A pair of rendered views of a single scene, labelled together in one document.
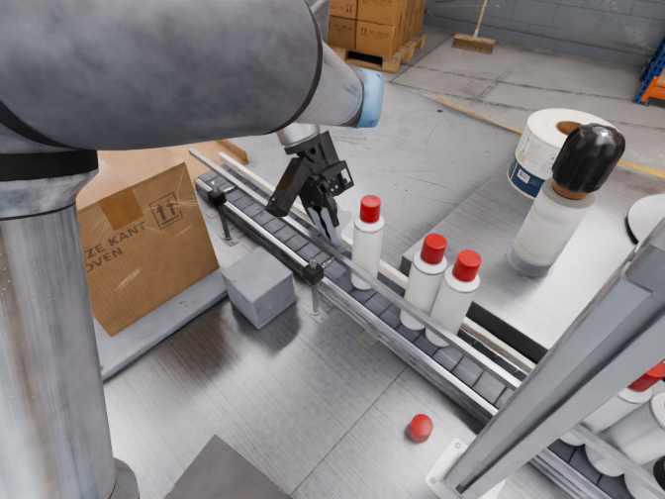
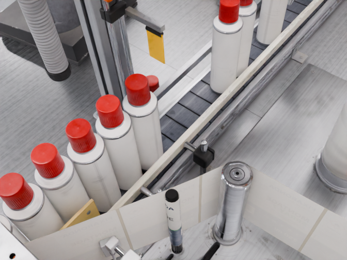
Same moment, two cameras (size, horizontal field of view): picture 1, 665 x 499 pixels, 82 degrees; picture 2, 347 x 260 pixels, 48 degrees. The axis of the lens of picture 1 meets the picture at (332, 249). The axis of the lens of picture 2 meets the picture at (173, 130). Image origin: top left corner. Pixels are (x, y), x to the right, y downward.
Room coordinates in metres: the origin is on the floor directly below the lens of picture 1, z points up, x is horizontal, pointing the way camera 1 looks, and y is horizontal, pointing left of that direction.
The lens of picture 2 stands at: (0.23, -0.73, 1.48)
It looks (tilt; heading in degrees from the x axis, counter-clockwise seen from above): 54 degrees down; 88
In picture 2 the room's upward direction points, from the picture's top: 4 degrees counter-clockwise
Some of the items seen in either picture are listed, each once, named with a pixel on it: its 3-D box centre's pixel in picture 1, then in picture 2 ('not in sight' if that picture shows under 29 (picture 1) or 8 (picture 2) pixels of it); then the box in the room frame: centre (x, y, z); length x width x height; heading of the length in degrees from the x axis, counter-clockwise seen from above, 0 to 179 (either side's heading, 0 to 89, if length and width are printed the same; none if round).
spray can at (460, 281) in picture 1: (452, 300); (225, 47); (0.35, -0.19, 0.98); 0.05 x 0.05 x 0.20
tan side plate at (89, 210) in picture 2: not in sight; (74, 238); (0.09, -0.51, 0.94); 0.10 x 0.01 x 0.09; 46
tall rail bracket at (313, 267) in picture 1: (322, 280); not in sight; (0.45, 0.02, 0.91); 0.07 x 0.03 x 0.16; 136
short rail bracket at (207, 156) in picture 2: not in sight; (204, 160); (0.29, -0.37, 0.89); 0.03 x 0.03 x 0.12; 46
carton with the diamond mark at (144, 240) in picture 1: (109, 214); not in sight; (0.55, 0.43, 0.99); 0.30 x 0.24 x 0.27; 45
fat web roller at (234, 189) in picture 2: not in sight; (231, 206); (0.31, -0.50, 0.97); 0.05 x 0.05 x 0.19
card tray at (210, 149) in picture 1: (180, 153); not in sight; (0.97, 0.45, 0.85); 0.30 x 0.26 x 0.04; 46
